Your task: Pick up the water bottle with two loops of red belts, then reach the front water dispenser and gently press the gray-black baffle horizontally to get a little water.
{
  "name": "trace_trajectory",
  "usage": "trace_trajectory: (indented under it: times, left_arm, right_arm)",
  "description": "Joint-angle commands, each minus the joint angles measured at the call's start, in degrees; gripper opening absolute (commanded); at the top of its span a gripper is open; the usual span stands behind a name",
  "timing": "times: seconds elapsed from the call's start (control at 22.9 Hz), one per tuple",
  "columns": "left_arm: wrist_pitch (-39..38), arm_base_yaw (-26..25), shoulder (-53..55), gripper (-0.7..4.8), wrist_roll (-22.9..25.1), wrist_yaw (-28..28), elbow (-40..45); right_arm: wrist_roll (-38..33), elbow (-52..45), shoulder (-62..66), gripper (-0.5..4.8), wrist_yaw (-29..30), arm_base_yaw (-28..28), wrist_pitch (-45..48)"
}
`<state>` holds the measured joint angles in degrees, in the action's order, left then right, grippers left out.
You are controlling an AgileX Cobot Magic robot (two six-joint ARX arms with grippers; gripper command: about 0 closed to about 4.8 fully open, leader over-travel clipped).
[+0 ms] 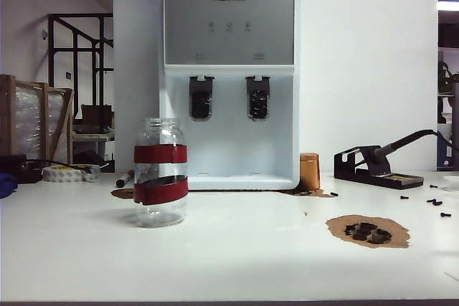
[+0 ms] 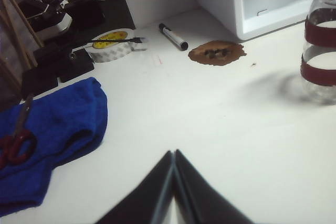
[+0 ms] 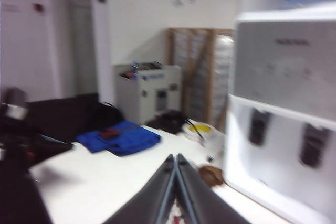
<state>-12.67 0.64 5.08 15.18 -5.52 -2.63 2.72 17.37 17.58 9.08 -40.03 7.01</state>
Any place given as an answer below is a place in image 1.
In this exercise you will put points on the clear bottle with red belts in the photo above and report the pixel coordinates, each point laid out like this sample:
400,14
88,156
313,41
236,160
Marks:
161,155

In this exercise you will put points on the dark grey dispenser tap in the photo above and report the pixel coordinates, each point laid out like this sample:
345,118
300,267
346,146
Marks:
201,98
258,98

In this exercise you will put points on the white AUX water dispenser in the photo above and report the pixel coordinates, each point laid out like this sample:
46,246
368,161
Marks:
229,15

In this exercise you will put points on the copper orange canister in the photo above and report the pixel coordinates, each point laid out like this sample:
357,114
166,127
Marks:
310,173

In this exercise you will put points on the black marker pen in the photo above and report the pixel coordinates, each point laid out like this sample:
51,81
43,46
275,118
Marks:
124,179

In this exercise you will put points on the black soldering iron stand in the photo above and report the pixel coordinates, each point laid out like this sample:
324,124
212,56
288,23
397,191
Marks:
344,170

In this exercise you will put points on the brown cardboard box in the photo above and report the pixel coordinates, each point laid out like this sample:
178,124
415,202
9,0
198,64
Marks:
97,116

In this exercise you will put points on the wooden side table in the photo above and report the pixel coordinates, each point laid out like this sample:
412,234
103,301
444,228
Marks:
93,135

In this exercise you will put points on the large brown patch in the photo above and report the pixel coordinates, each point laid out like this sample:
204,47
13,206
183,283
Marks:
337,229

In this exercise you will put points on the white tape roll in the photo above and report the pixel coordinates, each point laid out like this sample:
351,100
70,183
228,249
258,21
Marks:
64,175

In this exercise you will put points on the black soldering iron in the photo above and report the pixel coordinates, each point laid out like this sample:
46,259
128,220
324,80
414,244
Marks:
412,137

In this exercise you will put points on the black metal stair railing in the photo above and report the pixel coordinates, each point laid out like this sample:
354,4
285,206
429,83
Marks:
52,51

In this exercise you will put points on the wooden crate with plastic wrap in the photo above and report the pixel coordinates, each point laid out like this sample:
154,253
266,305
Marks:
32,119

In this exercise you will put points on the black box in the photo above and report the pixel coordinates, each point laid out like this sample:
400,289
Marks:
14,168

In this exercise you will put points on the blue box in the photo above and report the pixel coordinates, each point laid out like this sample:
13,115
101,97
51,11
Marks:
448,159

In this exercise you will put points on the green potted plant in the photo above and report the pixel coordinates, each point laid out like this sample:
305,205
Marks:
446,76

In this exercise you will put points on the white dish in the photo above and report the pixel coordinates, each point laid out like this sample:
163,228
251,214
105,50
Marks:
452,183

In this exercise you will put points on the blue cloth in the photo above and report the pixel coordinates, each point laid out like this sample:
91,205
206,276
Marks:
6,186

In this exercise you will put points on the ceiling light strip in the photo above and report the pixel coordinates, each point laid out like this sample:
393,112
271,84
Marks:
448,4

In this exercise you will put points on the grey post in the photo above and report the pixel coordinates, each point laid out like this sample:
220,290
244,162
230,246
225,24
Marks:
455,116

